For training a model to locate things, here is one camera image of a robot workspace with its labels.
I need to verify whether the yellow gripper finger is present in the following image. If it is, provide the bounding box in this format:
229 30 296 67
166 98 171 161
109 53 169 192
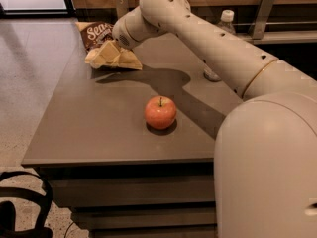
118 48 135 67
89 41 120 68

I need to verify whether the brown chip bag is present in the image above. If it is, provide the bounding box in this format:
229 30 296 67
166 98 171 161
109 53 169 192
76 21 143 70

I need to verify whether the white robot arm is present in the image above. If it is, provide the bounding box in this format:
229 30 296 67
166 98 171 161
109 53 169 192
113 0 317 238

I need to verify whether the red apple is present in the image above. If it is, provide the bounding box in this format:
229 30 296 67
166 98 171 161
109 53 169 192
145 96 176 130

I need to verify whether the clear plastic water bottle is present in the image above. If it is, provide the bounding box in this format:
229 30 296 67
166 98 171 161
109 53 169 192
204 10 236 82

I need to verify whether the grey drawer cabinet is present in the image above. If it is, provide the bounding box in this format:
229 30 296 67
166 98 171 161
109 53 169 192
22 35 241 238

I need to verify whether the left metal bracket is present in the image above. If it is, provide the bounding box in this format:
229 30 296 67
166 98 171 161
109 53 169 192
115 0 129 18

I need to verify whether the metal bracket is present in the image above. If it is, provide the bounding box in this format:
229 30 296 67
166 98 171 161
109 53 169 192
115 0 129 18
249 0 275 40

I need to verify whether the right metal bracket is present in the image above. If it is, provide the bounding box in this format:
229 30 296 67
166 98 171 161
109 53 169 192
249 0 275 40

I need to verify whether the metal rail shelf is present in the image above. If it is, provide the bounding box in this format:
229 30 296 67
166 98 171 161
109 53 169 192
235 21 317 45

